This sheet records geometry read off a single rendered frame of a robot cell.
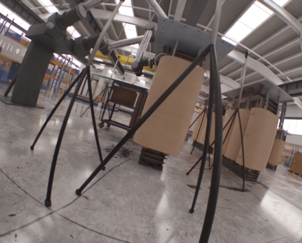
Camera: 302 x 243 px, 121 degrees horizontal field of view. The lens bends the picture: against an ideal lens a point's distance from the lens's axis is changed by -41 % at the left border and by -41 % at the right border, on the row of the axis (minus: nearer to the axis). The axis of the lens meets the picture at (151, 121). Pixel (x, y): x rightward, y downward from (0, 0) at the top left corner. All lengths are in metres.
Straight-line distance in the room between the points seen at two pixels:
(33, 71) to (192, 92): 2.46
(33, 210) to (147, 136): 1.02
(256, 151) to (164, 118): 1.63
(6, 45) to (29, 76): 2.86
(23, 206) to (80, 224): 0.24
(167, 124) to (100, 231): 0.97
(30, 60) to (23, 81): 0.37
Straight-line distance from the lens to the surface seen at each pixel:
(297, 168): 10.20
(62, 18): 2.04
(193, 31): 1.44
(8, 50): 5.45
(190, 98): 1.30
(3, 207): 0.67
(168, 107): 1.24
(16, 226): 0.60
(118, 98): 2.60
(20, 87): 2.66
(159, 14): 2.01
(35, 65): 2.74
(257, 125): 2.39
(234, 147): 2.69
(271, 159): 6.76
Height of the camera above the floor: 0.47
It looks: 2 degrees down
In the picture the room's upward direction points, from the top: 18 degrees clockwise
